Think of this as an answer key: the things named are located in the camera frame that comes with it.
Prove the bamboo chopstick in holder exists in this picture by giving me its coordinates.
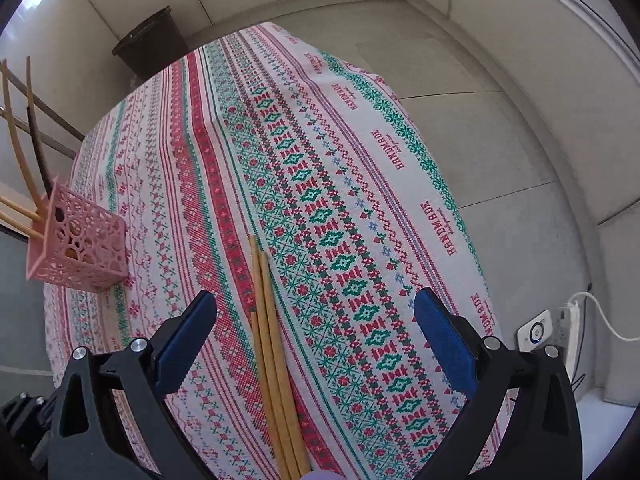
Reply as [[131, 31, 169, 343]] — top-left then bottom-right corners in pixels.
[[1, 60, 47, 220]]

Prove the bamboo chopstick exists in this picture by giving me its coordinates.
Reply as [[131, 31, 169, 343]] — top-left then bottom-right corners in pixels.
[[1, 60, 47, 220], [247, 235, 292, 480], [250, 235, 300, 479], [264, 255, 310, 479]]

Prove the dark brown trash bin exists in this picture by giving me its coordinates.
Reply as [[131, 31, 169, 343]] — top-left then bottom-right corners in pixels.
[[112, 6, 189, 81]]

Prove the white power strip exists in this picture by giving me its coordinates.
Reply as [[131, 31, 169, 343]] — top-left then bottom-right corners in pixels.
[[559, 300, 582, 382]]

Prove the patterned tablecloth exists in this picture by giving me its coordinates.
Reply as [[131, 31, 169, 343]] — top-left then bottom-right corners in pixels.
[[43, 22, 500, 479]]

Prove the pink perforated utensil holder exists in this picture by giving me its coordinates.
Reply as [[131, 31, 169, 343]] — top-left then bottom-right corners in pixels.
[[26, 181, 128, 292]]

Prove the black chopstick in holder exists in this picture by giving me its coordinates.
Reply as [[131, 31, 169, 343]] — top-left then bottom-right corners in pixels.
[[26, 55, 53, 197]]

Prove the bamboo chopstick lowest left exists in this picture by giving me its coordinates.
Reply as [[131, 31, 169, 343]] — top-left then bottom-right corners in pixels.
[[0, 211, 43, 240]]

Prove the white power cable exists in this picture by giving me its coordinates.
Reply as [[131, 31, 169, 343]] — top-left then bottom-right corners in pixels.
[[566, 290, 640, 344]]

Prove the white round-dial device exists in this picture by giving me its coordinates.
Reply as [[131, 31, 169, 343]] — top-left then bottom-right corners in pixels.
[[516, 310, 553, 352]]

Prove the bamboo chopstick low left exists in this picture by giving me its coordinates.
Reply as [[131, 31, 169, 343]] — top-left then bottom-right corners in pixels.
[[0, 196, 41, 221]]

